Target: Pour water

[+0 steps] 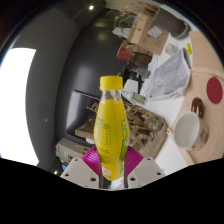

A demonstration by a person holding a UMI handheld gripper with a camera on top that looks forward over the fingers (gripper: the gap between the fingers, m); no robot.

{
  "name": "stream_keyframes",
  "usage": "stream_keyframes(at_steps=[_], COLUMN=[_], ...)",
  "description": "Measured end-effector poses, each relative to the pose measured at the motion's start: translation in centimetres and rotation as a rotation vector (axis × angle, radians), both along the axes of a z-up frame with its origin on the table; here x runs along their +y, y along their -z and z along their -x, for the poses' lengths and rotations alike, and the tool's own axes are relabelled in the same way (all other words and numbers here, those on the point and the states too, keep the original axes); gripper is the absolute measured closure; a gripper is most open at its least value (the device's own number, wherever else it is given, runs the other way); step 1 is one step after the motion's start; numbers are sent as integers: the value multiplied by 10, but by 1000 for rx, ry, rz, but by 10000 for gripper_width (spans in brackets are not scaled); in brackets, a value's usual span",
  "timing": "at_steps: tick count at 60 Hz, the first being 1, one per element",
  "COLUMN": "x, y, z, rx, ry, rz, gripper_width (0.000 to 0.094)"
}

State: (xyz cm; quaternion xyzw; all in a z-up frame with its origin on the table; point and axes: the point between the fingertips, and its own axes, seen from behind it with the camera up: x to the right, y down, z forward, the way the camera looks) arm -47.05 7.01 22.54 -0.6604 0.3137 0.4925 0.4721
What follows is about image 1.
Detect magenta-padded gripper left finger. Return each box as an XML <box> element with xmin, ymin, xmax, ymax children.
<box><xmin>60</xmin><ymin>145</ymin><xmax>102</xmax><ymax>189</ymax></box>

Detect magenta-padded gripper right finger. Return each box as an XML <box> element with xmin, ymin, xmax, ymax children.
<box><xmin>123</xmin><ymin>146</ymin><xmax>166</xmax><ymax>189</ymax></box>

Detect yellow drink bottle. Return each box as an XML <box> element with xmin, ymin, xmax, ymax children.
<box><xmin>93</xmin><ymin>75</ymin><xmax>130</xmax><ymax>182</ymax></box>

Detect white cabinet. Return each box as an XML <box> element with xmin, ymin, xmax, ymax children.
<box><xmin>54</xmin><ymin>136</ymin><xmax>91</xmax><ymax>166</ymax></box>

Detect white spray bottle green label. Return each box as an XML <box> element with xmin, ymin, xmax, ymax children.
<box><xmin>122</xmin><ymin>90</ymin><xmax>148</xmax><ymax>106</ymax></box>

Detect light wooden board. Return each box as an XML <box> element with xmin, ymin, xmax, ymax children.
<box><xmin>188</xmin><ymin>29</ymin><xmax>224</xmax><ymax>72</ymax></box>
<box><xmin>166</xmin><ymin>66</ymin><xmax>224</xmax><ymax>167</ymax></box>

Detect long ceiling light strip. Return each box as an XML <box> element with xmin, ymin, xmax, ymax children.
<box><xmin>0</xmin><ymin>47</ymin><xmax>39</xmax><ymax>167</ymax></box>

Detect newspaper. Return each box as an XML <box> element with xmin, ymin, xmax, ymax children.
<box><xmin>139</xmin><ymin>48</ymin><xmax>192</xmax><ymax>103</ymax></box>

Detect flat round red coaster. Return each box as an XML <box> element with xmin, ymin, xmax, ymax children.
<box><xmin>205</xmin><ymin>76</ymin><xmax>224</xmax><ymax>105</ymax></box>

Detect red box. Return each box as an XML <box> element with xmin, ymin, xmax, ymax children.
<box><xmin>115</xmin><ymin>43</ymin><xmax>134</xmax><ymax>63</ymax></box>

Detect small glass jar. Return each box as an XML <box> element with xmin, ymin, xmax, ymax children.
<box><xmin>164</xmin><ymin>43</ymin><xmax>179</xmax><ymax>57</ymax></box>

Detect cardboard box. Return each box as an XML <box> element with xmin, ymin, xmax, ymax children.
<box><xmin>129</xmin><ymin>13</ymin><xmax>170</xmax><ymax>56</ymax></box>

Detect black wall screen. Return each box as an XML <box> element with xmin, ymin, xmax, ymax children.
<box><xmin>64</xmin><ymin>89</ymin><xmax>101</xmax><ymax>148</ymax></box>

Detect white mug with brown handle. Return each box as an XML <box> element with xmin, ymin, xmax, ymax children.
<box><xmin>173</xmin><ymin>97</ymin><xmax>210</xmax><ymax>152</ymax></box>

